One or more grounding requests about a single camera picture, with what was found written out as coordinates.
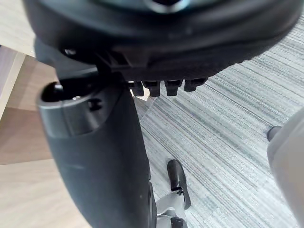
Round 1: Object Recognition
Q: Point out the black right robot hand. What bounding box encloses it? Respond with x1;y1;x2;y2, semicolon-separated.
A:
22;0;304;228

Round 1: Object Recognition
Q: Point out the dark robot foot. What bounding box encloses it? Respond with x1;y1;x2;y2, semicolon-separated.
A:
167;159;192;210

